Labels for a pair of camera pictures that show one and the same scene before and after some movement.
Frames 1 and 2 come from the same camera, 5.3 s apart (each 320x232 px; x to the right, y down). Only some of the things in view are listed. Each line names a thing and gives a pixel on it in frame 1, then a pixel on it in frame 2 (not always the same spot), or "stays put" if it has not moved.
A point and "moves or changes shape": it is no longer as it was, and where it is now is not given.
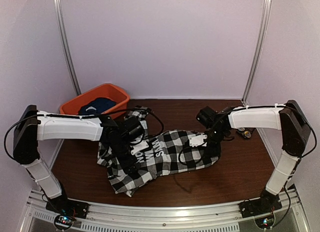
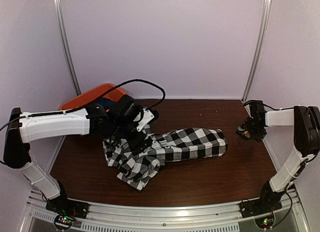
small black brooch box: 245,132 stays put
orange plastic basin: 110,91 stays put
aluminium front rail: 104,217 stays put
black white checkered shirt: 169,152 moves or changes shape
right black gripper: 212,152 to 259,136
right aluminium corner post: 260,46 stays put
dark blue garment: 97,106 stays put
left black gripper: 128,169 to 134,143
